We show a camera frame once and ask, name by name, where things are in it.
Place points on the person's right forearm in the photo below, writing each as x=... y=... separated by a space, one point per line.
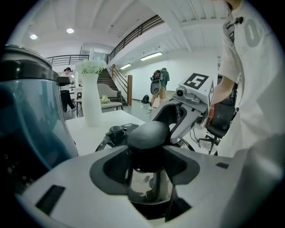
x=222 y=89

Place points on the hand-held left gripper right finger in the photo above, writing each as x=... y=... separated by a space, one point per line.
x=211 y=178

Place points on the black office chair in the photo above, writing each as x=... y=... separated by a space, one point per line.
x=220 y=120

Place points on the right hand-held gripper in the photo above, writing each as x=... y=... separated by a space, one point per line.
x=200 y=95

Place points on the small white flower bunch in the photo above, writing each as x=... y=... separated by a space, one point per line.
x=104 y=99

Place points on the grey lounge chair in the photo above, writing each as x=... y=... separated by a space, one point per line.
x=109 y=93

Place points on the tall white vase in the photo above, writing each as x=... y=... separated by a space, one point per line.
x=91 y=100

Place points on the short tube ceiling light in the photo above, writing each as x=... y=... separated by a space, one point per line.
x=125 y=66

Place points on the white flower bouquet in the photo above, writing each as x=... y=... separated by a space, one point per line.
x=91 y=65

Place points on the black clip microphone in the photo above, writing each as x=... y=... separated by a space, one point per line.
x=239 y=20

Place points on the person's white t-shirt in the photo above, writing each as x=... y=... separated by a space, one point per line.
x=256 y=89

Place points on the black metal stair railing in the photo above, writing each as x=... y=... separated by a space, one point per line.
x=135 y=33

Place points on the black balcony railing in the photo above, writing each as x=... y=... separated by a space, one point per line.
x=66 y=59

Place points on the long tube ceiling light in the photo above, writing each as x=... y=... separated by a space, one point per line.
x=151 y=56

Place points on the round ceiling light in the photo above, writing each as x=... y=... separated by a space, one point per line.
x=70 y=30
x=33 y=36

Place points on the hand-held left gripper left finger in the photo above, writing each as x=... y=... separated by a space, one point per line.
x=73 y=178

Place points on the steel pressure cooker lid black knob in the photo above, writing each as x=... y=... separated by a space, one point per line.
x=147 y=135

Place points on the wooden staircase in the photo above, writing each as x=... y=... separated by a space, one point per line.
x=111 y=80

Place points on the black bag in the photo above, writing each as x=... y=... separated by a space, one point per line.
x=145 y=98

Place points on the blue glossy kitchen appliance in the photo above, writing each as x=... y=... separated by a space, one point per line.
x=31 y=111

